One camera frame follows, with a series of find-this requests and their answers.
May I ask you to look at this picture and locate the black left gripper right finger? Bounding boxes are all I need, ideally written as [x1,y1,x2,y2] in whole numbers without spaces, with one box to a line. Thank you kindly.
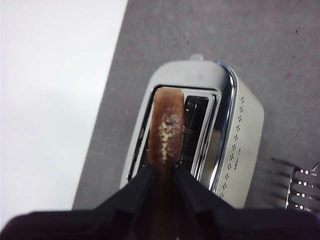
[174,165,320,240]

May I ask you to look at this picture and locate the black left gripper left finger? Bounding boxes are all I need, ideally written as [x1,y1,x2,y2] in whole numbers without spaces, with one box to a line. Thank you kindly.
[4,165,156,240]

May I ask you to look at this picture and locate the brown-crusted bread slice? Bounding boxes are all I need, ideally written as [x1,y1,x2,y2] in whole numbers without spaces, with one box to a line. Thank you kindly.
[147,86,186,240]

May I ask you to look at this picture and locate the steel toast rack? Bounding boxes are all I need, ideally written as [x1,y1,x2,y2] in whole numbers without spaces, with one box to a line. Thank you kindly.
[270,157,320,214]

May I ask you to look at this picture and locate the cream two-slot toaster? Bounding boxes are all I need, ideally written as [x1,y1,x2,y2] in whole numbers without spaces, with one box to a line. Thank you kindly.
[119,56,266,210]

